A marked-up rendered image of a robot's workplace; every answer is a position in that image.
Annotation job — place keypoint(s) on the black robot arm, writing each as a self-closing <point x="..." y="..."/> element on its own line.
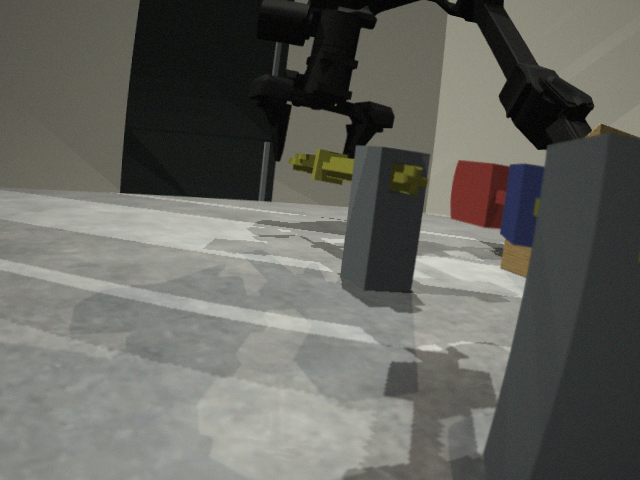
<point x="543" y="106"/>

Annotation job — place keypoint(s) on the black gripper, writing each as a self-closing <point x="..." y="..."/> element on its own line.
<point x="327" y="84"/>

